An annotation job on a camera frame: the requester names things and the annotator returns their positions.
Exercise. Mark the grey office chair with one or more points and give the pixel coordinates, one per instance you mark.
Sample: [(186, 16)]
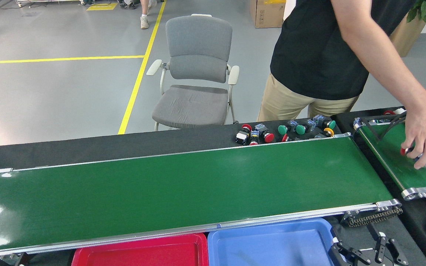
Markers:
[(192, 105)]

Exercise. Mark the person's right forearm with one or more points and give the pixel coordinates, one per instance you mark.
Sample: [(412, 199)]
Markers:
[(379, 59)]

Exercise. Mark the potted plant gold pot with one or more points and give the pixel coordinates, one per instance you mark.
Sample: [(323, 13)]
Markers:
[(407, 37)]

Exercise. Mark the blue plastic tray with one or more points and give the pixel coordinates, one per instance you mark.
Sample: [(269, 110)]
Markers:
[(272, 247)]

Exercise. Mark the red button switch black body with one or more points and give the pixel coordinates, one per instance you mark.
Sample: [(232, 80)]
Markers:
[(242, 138)]

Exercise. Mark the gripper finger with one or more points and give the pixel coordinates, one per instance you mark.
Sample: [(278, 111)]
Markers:
[(20, 260), (381, 251), (346, 258)]

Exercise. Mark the yellow button switch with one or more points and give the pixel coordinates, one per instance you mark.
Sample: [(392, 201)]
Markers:
[(329, 132)]

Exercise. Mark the green button switch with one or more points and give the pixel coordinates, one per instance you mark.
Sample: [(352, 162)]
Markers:
[(331, 124), (300, 129), (282, 130)]

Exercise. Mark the background person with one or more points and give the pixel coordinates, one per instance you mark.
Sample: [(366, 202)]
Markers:
[(128, 5), (144, 22)]

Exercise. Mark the green feeder conveyor belt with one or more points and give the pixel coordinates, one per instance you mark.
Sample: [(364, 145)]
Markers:
[(386, 159)]

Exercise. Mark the long green conveyor belt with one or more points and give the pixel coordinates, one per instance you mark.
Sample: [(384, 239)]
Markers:
[(179, 184)]

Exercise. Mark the red mushroom button switch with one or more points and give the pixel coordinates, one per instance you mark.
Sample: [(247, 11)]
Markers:
[(284, 138), (268, 137)]

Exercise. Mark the cardboard box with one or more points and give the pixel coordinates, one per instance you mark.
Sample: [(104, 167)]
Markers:
[(268, 14)]

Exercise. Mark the person's right hand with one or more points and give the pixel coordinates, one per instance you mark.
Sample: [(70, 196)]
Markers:
[(425, 129)]

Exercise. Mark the red plastic tray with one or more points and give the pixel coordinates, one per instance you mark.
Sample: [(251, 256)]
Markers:
[(139, 255)]

